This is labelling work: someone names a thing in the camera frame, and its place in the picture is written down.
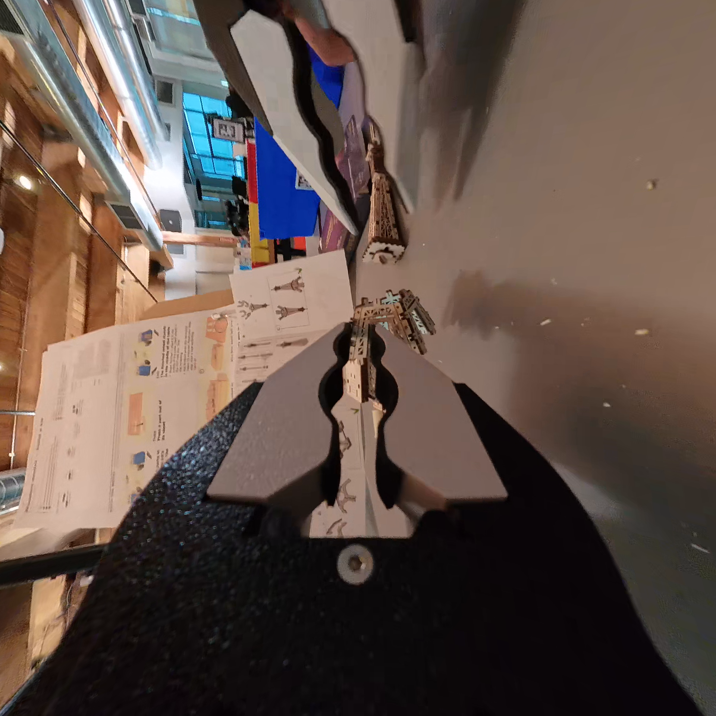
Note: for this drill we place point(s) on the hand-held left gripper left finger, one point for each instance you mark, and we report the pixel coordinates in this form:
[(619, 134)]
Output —
[(274, 442)]

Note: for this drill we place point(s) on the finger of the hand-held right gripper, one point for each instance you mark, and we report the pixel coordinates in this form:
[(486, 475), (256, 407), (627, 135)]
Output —
[(391, 100), (274, 84)]

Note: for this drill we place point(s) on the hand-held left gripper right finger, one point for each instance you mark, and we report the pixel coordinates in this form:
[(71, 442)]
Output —
[(442, 447)]

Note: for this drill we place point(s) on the wooden tower base model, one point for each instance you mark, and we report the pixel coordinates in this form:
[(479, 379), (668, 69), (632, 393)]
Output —
[(361, 363)]

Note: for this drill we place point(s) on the grey desk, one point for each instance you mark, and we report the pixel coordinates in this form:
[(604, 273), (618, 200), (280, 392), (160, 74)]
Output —
[(587, 224)]

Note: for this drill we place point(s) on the person's right hand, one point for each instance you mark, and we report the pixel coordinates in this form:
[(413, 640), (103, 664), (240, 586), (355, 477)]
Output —
[(327, 42)]

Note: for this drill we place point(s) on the black white marker tag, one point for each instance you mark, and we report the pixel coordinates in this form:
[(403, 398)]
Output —
[(228, 128), (304, 182)]

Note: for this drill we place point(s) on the purple box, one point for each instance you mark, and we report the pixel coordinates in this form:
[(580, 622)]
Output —
[(352, 162)]

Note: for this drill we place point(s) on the glass window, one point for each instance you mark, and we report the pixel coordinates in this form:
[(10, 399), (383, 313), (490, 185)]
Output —
[(212, 156)]

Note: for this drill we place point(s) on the blue yellow red panel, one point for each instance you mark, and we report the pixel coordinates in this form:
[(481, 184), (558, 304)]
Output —
[(279, 184)]

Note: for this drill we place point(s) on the wooden tower top model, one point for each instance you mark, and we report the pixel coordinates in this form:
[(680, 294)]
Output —
[(385, 224)]

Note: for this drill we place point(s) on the wooden tower middle section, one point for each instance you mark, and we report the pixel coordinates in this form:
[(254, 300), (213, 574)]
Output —
[(411, 321)]

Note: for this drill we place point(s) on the tower assembly booklet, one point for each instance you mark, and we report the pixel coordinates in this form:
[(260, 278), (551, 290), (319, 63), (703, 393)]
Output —
[(291, 313)]

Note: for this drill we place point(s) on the printed instruction sheet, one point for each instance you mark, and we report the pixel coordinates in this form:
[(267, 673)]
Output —
[(95, 391)]

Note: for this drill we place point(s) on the air vent grille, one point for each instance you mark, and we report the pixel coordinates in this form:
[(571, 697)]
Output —
[(127, 216)]

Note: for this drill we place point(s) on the black pole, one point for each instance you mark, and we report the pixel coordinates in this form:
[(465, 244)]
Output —
[(50, 565)]

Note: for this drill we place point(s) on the wide spiral metal duct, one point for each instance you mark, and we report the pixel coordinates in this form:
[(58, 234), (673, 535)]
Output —
[(120, 72)]

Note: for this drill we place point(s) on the black wall speaker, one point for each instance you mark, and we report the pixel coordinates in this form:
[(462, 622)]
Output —
[(170, 221)]

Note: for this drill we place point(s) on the thin spiral metal duct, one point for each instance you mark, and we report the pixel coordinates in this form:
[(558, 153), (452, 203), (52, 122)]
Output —
[(11, 491)]

